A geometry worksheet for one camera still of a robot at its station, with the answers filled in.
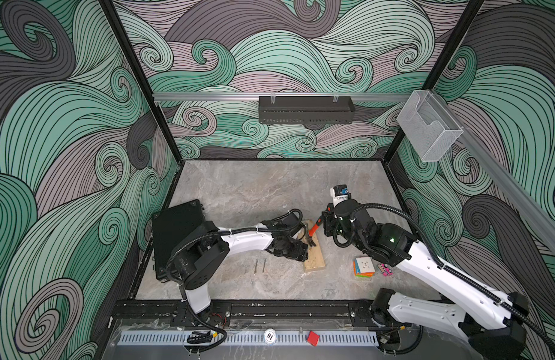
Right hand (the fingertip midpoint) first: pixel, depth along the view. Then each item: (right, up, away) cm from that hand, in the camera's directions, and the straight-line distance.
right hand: (321, 214), depth 71 cm
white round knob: (-17, -35, -6) cm, 39 cm away
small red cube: (-3, -38, -3) cm, 38 cm away
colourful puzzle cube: (+17, -20, +8) cm, 28 cm away
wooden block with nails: (0, -18, +12) cm, 22 cm away
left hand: (-5, -17, +13) cm, 22 cm away
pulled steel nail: (-22, -22, +13) cm, 34 cm away
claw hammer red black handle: (-1, -13, +14) cm, 20 cm away
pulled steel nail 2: (-19, -21, +15) cm, 32 cm away
